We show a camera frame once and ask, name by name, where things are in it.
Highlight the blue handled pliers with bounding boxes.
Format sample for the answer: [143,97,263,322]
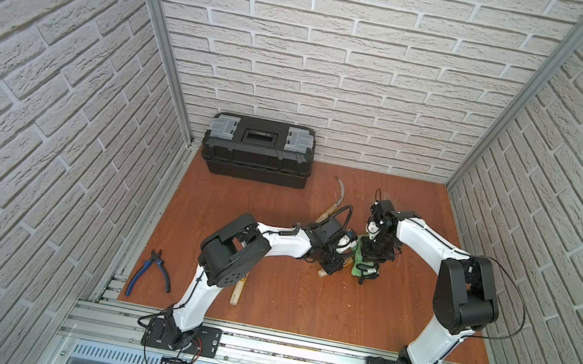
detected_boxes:
[124,245,179,305]

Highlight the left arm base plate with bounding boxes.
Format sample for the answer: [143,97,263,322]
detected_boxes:
[141,318,223,358]

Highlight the green rag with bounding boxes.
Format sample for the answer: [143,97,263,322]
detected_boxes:
[351,235,380,285]

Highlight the black plastic toolbox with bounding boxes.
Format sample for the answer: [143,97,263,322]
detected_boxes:
[201,112,316,189]

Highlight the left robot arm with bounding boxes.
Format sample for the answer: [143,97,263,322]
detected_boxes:
[164,213,357,346]

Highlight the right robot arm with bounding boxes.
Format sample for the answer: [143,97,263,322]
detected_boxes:
[357,200,499,364]

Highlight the wooden handle sickle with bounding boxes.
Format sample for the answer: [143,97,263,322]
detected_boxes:
[318,254,354,277]
[314,174,348,227]
[229,274,249,306]

